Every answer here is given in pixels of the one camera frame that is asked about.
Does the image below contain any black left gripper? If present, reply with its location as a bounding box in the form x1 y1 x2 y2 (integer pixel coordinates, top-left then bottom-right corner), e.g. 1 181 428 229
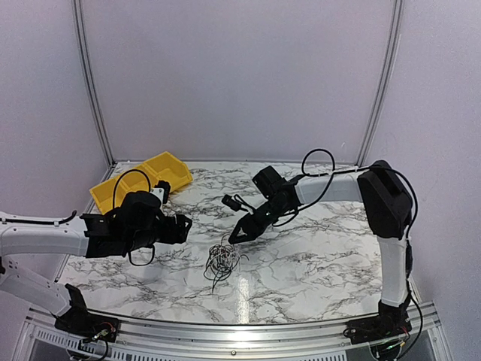
124 214 192 253

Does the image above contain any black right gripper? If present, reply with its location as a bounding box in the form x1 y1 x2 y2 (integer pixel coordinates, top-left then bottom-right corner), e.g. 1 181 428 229
228 199 290 245

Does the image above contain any cable bundle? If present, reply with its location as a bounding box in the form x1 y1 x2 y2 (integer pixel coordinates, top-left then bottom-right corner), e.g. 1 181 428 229
203 233 250 293

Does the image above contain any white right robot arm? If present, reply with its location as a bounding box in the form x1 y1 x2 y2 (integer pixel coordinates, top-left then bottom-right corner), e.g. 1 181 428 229
228 160 417 337

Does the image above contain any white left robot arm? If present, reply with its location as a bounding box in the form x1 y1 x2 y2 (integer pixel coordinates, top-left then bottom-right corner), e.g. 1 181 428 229
1 191 192 335

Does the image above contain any yellow plastic bin middle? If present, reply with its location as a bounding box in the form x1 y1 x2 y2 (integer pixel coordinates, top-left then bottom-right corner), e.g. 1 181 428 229
113 165 155 208

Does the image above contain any yellow plastic bin right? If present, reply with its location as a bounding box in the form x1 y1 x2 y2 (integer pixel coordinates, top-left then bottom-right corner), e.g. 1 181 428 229
142 151 193 192

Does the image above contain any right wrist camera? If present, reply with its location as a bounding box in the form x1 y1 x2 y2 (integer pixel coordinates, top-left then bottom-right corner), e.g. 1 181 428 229
222 195 247 212

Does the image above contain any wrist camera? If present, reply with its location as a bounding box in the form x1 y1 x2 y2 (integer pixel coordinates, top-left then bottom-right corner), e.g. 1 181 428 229
222 195 247 212
150 180 171 204

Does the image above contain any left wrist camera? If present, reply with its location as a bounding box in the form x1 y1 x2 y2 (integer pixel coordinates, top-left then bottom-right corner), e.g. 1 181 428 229
150 180 171 204

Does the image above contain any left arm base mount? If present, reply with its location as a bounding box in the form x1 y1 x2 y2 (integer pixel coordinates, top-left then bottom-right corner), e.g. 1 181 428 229
54 284 120 342

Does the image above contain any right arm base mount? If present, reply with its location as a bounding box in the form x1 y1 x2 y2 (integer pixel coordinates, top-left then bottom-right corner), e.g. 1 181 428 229
343 298 412 344

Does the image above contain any aluminium front rail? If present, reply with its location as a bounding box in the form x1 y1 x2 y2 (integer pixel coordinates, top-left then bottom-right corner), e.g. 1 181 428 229
11 299 452 361

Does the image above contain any aluminium corner post left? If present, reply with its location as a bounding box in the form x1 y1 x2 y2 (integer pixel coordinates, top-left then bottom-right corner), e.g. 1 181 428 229
71 0 116 167

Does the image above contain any aluminium corner post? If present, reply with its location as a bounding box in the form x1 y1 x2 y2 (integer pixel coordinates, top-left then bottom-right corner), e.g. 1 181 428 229
71 0 116 167
355 0 405 166

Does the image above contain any aluminium corner post right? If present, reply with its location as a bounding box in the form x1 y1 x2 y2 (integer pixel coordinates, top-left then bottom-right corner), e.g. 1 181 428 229
355 0 405 166

